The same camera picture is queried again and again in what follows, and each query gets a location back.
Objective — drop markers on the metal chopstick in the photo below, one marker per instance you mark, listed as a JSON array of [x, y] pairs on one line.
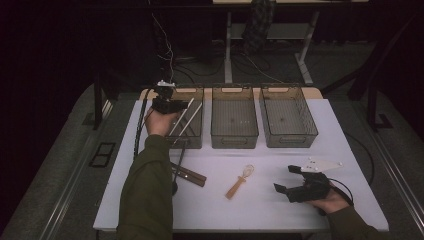
[[191, 130]]

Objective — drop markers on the smoky clear plastic bin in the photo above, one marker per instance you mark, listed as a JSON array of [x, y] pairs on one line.
[[286, 116], [195, 140], [234, 116]]

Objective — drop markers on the person's right hand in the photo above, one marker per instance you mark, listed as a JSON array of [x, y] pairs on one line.
[[331, 203]]

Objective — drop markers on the desk with white legs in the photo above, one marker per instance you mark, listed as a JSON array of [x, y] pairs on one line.
[[228, 50]]

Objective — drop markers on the black metal stand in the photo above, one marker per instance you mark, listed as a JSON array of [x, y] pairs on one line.
[[97, 106], [371, 110]]

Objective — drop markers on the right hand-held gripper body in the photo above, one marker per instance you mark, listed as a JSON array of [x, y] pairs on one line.
[[313, 188]]

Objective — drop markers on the dark plaid cloth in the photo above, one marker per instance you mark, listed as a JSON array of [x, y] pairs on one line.
[[258, 26]]

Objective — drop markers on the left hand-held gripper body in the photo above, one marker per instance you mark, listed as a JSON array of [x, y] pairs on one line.
[[165, 103]]

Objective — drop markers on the person's left hand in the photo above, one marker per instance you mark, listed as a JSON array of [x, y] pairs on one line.
[[160, 123]]

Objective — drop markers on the metal rail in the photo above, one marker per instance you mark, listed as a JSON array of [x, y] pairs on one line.
[[398, 180], [75, 186]]

